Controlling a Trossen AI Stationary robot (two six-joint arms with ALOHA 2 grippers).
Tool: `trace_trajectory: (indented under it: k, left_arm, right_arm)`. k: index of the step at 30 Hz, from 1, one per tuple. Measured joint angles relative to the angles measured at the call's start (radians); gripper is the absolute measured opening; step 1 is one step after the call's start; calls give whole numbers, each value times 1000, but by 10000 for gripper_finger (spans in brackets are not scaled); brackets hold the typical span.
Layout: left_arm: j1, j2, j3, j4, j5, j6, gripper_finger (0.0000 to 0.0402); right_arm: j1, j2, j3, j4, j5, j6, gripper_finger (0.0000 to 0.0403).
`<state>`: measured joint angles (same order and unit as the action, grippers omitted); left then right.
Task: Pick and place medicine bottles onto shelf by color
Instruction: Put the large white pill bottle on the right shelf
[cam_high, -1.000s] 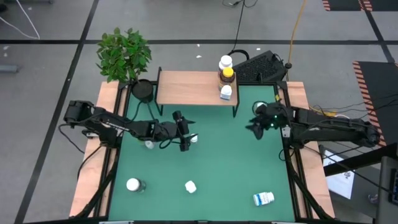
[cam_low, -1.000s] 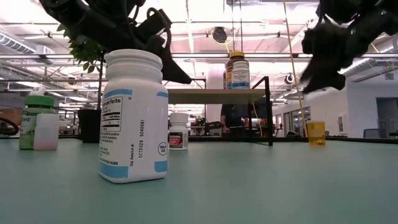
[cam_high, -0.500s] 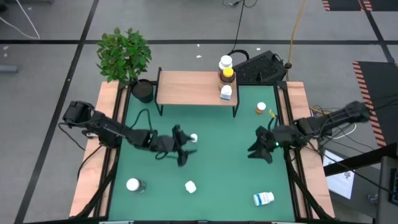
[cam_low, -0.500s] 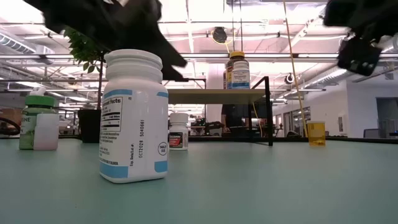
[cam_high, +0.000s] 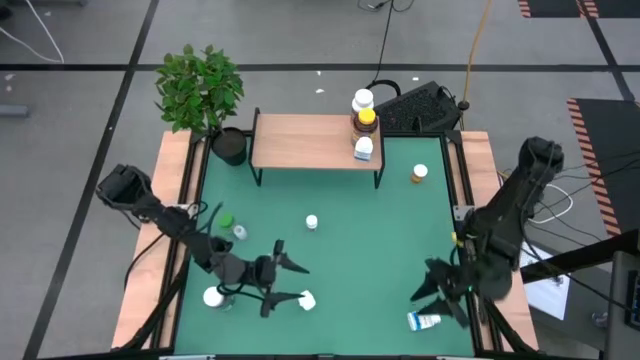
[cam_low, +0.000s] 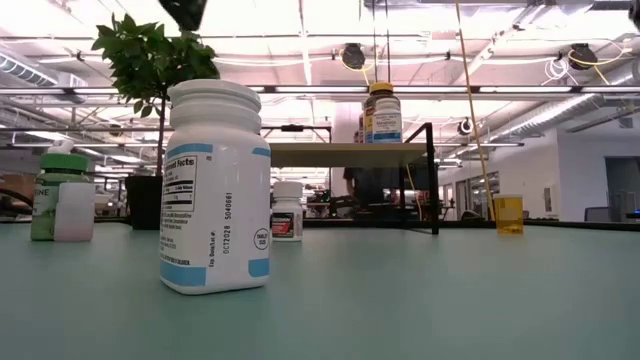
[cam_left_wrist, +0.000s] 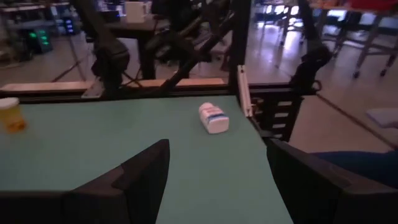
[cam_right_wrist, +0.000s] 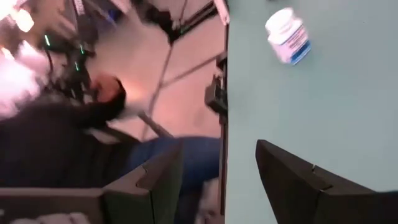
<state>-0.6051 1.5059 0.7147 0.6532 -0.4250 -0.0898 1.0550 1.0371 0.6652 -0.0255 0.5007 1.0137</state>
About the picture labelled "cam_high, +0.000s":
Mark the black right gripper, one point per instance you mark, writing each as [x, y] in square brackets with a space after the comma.
[480, 282]

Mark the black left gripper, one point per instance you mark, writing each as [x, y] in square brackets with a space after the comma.
[247, 274]

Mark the white melatonin bottle blue label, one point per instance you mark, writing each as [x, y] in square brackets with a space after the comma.
[307, 300]
[311, 220]

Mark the white medicine bottle blue label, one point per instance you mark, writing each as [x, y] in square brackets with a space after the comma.
[363, 145]
[422, 321]

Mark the white-capped gummy bottle green label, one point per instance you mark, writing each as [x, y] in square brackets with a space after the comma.
[213, 297]

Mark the green-capped medicine bottle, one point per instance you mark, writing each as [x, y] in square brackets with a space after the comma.
[226, 220]

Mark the amber bottle yellow cap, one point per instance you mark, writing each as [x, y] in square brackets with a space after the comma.
[366, 117]

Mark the white bottle maroon label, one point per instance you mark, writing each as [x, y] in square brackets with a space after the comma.
[363, 97]

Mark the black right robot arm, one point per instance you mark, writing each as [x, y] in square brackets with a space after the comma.
[520, 200]

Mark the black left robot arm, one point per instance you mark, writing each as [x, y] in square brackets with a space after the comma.
[170, 222]

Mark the yellow tape tag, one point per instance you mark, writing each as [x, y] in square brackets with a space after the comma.
[454, 239]

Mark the small plain white bottle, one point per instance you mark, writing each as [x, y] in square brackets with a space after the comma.
[240, 231]

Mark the white paper sheet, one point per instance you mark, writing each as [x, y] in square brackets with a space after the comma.
[550, 295]

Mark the amber pill bottle white cap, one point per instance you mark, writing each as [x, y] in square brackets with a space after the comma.
[420, 171]

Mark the wooden table side board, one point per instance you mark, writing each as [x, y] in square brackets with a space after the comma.
[150, 280]
[477, 165]

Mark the black plant pot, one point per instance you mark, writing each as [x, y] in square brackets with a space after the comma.
[230, 147]

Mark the grey equipment cabinet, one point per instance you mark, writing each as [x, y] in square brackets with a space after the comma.
[622, 310]

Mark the green leafy plant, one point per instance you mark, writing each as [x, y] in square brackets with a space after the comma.
[200, 90]

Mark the black mat hazard-striped edge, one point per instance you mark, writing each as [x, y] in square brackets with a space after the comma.
[555, 6]
[615, 150]

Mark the grey flat block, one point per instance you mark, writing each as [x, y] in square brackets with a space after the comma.
[12, 110]

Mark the black table frame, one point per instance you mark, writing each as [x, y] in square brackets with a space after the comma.
[452, 137]

